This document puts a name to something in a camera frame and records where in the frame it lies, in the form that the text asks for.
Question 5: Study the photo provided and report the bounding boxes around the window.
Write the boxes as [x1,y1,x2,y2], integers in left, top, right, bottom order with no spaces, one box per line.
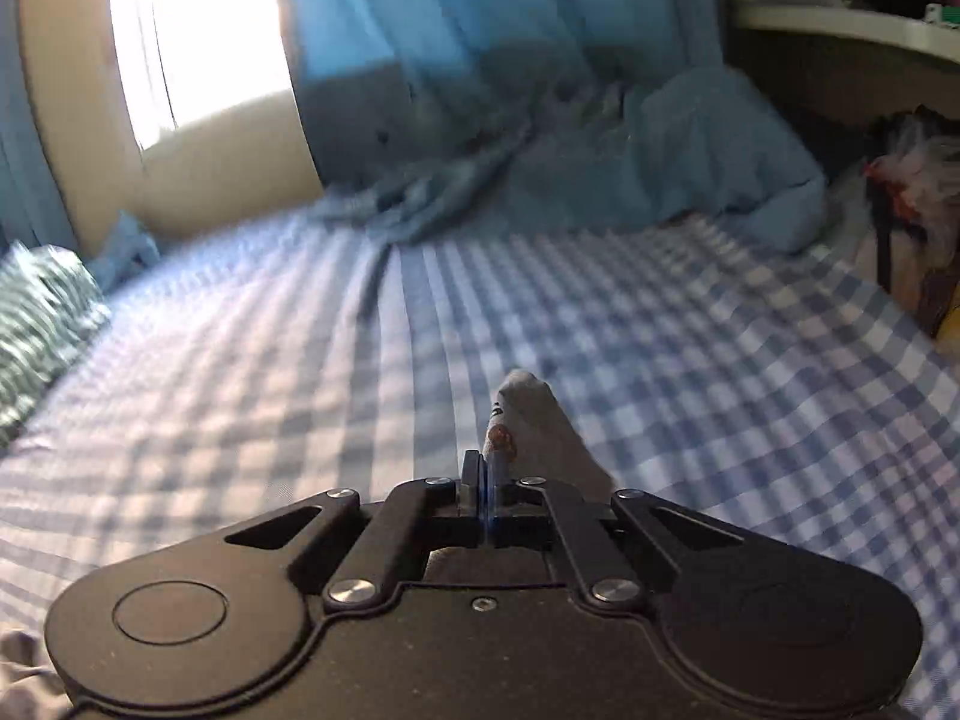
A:
[105,0,302,157]

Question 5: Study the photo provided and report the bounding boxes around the grey printed pants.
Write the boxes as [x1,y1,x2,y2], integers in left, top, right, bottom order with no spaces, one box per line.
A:
[417,369,620,586]

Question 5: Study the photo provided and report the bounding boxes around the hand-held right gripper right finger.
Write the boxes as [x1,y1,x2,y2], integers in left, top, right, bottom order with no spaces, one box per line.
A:
[486,457,752,610]

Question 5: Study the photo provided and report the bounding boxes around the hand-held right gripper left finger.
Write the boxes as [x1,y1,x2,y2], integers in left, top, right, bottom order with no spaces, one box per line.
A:
[223,450,485,613]

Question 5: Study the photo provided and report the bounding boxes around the blue blanket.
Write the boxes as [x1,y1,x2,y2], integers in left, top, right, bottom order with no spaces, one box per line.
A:
[315,66,827,254]

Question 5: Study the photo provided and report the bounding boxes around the blue star curtain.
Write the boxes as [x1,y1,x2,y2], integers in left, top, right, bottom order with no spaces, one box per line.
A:
[276,0,727,192]
[0,0,80,260]

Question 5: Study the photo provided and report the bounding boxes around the blue checkered bed sheet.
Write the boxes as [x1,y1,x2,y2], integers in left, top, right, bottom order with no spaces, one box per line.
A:
[0,206,960,720]

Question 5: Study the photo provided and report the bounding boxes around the green checked quilt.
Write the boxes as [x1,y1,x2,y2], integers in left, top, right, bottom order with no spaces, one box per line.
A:
[0,240,113,452]

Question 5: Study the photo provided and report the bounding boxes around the small blue cloth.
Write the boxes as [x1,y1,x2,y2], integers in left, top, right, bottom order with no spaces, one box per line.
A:
[85,210,163,295]

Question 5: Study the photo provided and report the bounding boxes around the plastic bag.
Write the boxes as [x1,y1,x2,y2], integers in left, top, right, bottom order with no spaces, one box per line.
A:
[861,108,960,275]

